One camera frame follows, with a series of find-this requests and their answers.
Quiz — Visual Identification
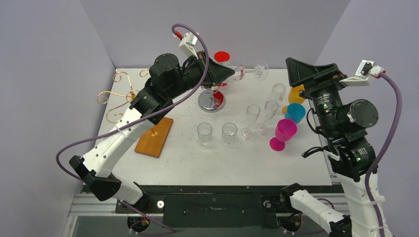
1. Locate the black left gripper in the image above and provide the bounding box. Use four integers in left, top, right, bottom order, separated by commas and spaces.
168, 51, 235, 100

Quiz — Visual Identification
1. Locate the yellow wine glass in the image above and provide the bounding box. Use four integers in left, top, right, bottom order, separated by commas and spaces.
288, 85, 305, 105

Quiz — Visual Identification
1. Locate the red wine glass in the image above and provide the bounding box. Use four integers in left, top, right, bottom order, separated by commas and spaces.
213, 51, 230, 108

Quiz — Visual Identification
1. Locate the blue wine glass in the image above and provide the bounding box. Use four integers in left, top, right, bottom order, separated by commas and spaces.
285, 103, 306, 124

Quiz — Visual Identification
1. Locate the clear glass back gold rack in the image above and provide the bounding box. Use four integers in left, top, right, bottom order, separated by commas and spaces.
269, 83, 286, 103

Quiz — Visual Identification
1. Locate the clear glass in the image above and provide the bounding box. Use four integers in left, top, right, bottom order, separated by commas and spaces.
256, 100, 279, 135
197, 122, 212, 146

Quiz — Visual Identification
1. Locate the pink wine glass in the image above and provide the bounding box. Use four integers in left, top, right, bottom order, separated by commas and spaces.
269, 118, 298, 152

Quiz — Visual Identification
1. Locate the clear glass silver rack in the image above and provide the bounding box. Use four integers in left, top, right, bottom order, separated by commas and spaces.
224, 60, 269, 83

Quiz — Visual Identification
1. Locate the clear etched goblet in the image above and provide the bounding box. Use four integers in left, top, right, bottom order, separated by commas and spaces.
222, 122, 238, 146

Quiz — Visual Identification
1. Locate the clear champagne flute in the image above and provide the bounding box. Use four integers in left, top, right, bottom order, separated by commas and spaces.
240, 104, 260, 140

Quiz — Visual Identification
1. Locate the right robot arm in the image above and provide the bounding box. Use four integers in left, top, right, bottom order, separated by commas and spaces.
278, 58, 392, 237

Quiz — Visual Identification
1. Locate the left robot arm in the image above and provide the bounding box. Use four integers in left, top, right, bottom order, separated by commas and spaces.
69, 51, 235, 212

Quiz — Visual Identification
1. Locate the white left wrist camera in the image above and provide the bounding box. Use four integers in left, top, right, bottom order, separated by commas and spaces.
174, 31, 198, 59

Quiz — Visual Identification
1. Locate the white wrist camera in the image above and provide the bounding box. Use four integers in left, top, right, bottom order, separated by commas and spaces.
339, 60, 386, 87
174, 31, 198, 59

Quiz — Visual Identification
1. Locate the silver wire glass rack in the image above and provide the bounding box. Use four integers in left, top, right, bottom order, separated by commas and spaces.
197, 86, 226, 113

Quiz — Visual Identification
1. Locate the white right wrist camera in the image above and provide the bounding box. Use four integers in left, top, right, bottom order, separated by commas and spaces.
339, 60, 386, 87

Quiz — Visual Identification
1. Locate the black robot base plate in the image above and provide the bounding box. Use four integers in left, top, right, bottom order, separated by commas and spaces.
82, 185, 344, 230

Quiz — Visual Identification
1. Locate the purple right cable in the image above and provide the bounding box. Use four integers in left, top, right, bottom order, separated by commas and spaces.
364, 72, 403, 237

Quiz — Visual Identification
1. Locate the purple cable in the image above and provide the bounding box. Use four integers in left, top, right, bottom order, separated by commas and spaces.
55, 23, 210, 236
364, 72, 403, 237

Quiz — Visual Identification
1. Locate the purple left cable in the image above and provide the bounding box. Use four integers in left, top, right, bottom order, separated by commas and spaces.
55, 23, 210, 236

